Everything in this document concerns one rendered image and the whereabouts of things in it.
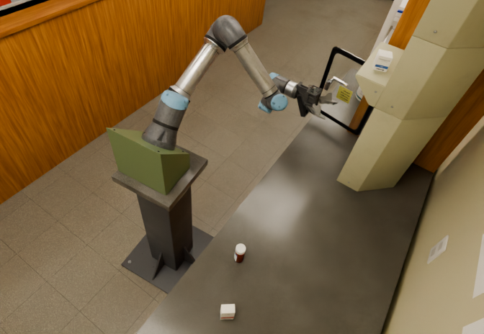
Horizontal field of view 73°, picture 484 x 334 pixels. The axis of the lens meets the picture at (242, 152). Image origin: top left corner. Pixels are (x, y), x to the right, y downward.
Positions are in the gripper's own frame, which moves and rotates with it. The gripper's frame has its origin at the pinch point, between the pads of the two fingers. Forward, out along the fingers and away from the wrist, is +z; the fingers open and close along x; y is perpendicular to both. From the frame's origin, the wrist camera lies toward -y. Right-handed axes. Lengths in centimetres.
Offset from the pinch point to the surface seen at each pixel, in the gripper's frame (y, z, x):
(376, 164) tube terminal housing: -4.7, 28.7, -13.1
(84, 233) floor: -120, -112, -85
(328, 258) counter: -25, 30, -53
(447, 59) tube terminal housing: 48, 30, -12
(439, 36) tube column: 54, 24, -14
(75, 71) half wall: -52, -178, -19
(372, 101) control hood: 23.9, 15.0, -13.9
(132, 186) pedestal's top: -26, -57, -76
